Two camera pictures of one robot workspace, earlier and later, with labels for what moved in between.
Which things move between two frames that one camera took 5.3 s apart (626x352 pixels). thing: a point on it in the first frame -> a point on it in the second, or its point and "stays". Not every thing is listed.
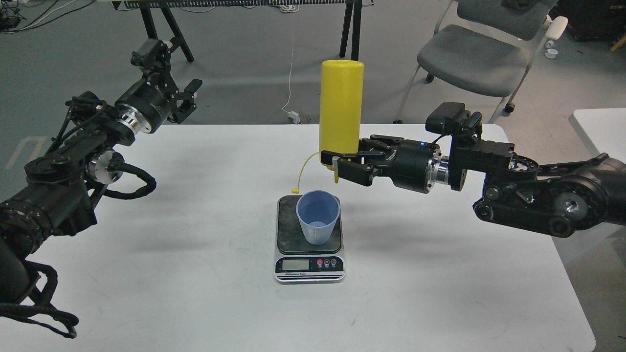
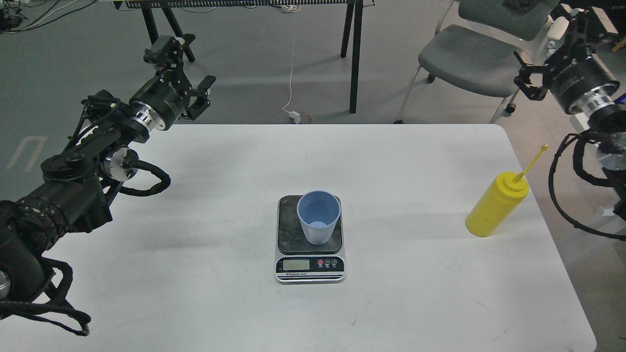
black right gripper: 417,166 -> 578,80
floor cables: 10,16 stays
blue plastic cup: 318,210 stays
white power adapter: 296,116 stays
